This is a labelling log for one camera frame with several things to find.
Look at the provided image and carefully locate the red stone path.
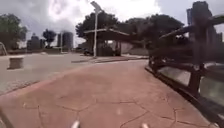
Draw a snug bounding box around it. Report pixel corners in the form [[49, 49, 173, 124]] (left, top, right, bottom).
[[0, 59, 219, 128]]

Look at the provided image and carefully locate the small tree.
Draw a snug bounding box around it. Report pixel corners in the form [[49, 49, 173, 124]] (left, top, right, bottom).
[[41, 28, 57, 48]]

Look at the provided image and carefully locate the dark roofed shelter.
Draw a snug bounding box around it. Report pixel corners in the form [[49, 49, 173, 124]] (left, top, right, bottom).
[[83, 28, 141, 58]]

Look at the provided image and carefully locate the grey building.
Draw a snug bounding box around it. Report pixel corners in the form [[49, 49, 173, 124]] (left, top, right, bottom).
[[56, 30, 74, 51], [26, 32, 46, 52]]

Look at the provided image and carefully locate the tall dark building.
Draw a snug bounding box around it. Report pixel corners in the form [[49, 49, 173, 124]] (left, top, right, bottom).
[[185, 0, 224, 44]]

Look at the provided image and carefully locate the lamp pole with solar panel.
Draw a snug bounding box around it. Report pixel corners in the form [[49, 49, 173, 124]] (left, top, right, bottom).
[[89, 0, 104, 58]]

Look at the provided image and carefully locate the group of large trees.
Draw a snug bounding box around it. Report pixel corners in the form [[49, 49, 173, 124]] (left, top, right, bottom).
[[74, 10, 185, 51]]

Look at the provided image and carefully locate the grey water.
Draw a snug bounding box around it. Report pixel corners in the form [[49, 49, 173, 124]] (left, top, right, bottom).
[[158, 61, 224, 108]]

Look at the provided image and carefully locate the concrete block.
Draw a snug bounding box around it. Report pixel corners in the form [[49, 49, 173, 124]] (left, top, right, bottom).
[[7, 56, 25, 70]]

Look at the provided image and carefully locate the large tree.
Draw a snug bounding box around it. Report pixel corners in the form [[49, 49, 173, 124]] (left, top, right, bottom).
[[0, 13, 28, 51]]

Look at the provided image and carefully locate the dark wooden fence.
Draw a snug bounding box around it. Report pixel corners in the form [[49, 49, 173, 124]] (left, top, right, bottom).
[[148, 14, 224, 101]]

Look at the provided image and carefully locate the dark kerb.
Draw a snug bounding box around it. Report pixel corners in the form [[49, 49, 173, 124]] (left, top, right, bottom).
[[144, 64, 224, 128]]

